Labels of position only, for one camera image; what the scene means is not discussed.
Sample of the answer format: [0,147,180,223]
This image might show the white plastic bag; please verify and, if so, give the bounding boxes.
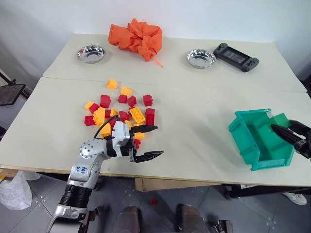
[0,170,34,210]

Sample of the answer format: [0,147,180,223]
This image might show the long red studded block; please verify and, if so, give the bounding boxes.
[144,107,156,126]

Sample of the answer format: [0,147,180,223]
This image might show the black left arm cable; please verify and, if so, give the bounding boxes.
[93,116,120,140]

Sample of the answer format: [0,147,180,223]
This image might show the round steel bowl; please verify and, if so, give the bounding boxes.
[187,49,216,70]
[77,45,106,65]

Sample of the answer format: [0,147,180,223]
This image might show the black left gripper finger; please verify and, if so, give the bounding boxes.
[134,150,165,164]
[132,125,159,134]

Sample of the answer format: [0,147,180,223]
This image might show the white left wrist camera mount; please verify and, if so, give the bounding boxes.
[112,120,133,159]

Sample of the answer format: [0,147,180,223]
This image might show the white shoe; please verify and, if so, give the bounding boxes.
[281,191,308,207]

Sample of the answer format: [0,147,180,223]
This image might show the long yellow studded block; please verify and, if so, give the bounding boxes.
[129,106,147,123]

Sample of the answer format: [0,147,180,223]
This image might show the teal plastic bin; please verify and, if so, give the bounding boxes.
[227,108,296,172]

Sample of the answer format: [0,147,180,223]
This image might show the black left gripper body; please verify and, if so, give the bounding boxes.
[121,128,138,164]

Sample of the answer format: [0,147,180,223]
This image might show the black handheld game console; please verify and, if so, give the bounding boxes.
[213,42,260,73]

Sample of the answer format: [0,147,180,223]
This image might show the dark rounded shape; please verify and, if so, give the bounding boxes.
[118,205,143,233]
[175,204,207,233]

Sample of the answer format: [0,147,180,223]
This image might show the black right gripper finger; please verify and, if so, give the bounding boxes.
[289,120,311,137]
[270,124,303,147]

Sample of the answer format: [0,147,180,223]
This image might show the green toy block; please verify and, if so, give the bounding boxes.
[274,113,293,129]

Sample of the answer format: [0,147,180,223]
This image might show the crumpled orange cloth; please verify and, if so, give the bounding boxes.
[107,17,164,69]

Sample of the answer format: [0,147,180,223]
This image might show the black mesh stand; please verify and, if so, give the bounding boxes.
[0,70,34,107]

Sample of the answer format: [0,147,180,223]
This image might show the yellow stepped toy block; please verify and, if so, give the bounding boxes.
[93,107,106,127]

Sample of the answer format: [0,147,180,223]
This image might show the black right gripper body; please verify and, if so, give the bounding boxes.
[294,134,311,160]

